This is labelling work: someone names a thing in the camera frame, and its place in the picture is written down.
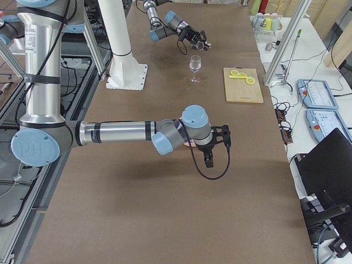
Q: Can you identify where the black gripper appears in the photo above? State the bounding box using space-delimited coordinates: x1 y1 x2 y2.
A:
196 125 231 168
181 26 208 50

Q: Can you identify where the steel cocktail jigger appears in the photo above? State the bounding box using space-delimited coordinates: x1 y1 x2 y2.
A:
190 41 211 51

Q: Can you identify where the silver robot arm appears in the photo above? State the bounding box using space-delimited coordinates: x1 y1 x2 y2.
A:
9 1 231 168
143 0 211 51

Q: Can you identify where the clear wine glass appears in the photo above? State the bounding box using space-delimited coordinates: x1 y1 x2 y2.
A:
189 55 201 84

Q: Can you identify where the pink bowl of ice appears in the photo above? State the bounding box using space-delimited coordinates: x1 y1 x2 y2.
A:
184 140 196 147

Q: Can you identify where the yellow plastic knife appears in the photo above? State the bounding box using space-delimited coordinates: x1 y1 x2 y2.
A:
228 75 247 79

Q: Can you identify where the wooden cutting board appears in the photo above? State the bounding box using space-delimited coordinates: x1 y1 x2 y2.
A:
223 67 263 103

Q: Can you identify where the small metal cup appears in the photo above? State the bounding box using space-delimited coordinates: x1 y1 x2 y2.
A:
265 43 273 52

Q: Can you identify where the rack of pastel cups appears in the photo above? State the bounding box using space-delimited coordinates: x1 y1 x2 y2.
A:
251 13 283 35

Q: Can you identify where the black power strip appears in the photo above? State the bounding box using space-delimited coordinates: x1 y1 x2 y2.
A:
275 108 293 145

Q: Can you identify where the black monitor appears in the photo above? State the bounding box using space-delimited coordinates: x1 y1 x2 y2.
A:
296 128 351 238

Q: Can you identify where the blue teach pendant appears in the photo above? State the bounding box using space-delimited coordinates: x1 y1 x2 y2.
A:
306 108 351 142
297 79 339 109

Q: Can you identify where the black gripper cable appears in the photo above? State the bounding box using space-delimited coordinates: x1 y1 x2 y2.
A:
189 137 232 182

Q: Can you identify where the white pedestal column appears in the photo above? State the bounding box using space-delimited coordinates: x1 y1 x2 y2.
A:
98 0 148 91

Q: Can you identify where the aluminium frame post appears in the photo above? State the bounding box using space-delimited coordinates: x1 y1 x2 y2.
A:
263 0 311 86

